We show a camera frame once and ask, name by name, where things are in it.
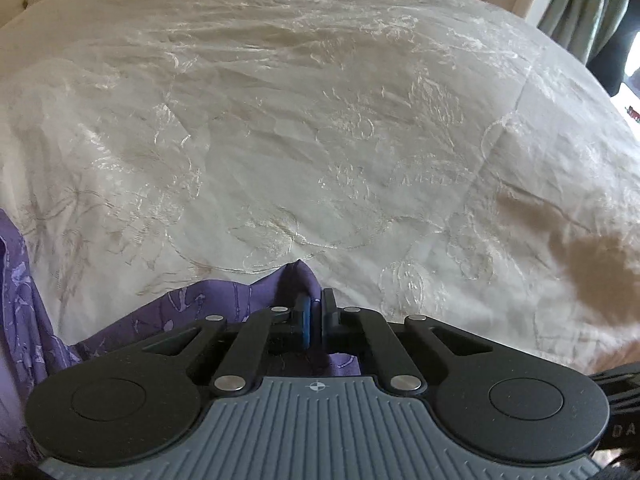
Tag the dark cloth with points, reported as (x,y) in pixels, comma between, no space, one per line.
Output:
(617,45)

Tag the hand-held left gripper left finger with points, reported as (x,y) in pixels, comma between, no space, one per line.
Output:
(303,329)

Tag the white embroidered bedspread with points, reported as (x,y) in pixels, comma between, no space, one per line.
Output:
(310,125)

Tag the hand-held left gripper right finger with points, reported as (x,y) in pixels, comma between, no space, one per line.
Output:
(327,327)

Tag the grey-green curtain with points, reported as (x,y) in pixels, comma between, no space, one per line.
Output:
(580,5)

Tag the purple patterned garment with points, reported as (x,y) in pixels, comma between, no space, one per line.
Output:
(200,305)

